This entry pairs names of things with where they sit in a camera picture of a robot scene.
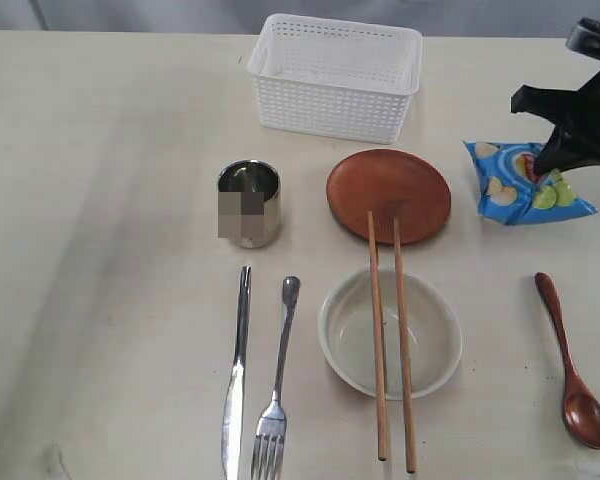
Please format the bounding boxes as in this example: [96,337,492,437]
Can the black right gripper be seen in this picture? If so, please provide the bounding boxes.
[511,18,600,175]

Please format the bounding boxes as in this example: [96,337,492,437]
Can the blue potato chips bag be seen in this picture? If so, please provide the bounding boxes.
[464,141,598,225]

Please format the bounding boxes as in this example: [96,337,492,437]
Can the brown round plate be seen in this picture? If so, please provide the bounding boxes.
[326,149,452,245]

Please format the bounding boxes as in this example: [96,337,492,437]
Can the white perforated plastic basket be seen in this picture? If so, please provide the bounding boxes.
[247,13,423,145]

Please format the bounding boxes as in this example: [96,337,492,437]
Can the brown wooden chopstick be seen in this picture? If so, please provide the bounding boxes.
[393,216,417,475]
[367,211,389,461]

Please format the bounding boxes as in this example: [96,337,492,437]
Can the brown wooden spoon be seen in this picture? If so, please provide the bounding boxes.
[534,272,600,450]

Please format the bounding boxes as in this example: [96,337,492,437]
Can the white ceramic bowl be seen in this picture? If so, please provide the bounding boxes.
[318,267,462,401]

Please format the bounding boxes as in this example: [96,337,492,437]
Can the stainless steel cup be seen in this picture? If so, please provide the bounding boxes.
[217,159,282,249]

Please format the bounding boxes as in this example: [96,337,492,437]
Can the silver metal table knife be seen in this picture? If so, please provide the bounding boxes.
[221,266,251,479]

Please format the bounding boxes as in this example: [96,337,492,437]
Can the silver metal fork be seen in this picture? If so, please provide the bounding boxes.
[250,276,301,479]

